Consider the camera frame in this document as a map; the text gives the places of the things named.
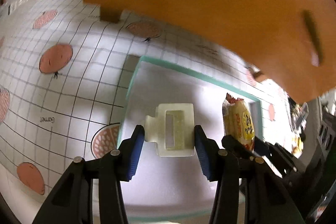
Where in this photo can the yellow snack packet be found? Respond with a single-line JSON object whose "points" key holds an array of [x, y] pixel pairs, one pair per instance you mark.
{"points": [[238, 121]]}

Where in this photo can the wooden drawer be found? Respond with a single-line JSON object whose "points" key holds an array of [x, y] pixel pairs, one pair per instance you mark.
{"points": [[218, 14]]}

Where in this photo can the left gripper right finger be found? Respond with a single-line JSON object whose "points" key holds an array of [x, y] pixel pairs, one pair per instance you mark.
{"points": [[208, 157]]}

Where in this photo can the wooden nightstand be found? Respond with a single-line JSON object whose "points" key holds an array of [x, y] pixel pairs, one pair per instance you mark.
{"points": [[210, 11]]}

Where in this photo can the white teal-rimmed tray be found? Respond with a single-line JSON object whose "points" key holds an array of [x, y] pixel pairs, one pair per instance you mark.
{"points": [[168, 101]]}

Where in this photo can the smartphone on stand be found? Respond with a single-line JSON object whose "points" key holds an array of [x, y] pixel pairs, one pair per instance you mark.
{"points": [[302, 113]]}

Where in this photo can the clear plastic bag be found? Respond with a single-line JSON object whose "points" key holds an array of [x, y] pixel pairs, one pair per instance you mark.
{"points": [[8, 7]]}

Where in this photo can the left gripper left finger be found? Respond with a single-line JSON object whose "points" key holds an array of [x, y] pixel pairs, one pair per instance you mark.
{"points": [[130, 152]]}

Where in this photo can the fruit pattern tablecloth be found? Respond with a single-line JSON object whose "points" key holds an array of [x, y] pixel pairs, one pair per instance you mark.
{"points": [[65, 74]]}

